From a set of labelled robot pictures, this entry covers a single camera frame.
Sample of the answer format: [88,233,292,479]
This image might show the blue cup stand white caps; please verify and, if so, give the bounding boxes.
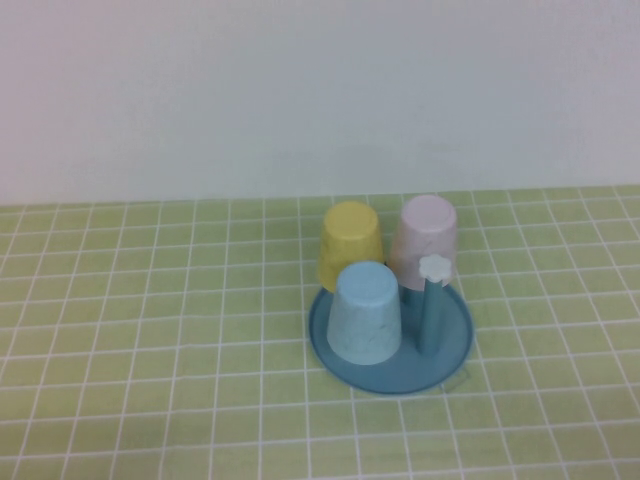
[306,253,476,397]

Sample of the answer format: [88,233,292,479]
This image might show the pink plastic cup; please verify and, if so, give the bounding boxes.
[388,194,459,291]

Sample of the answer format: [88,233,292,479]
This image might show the yellow plastic cup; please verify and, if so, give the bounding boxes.
[317,200,387,294]

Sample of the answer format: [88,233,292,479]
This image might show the light blue plastic cup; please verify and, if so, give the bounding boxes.
[325,261,404,368]

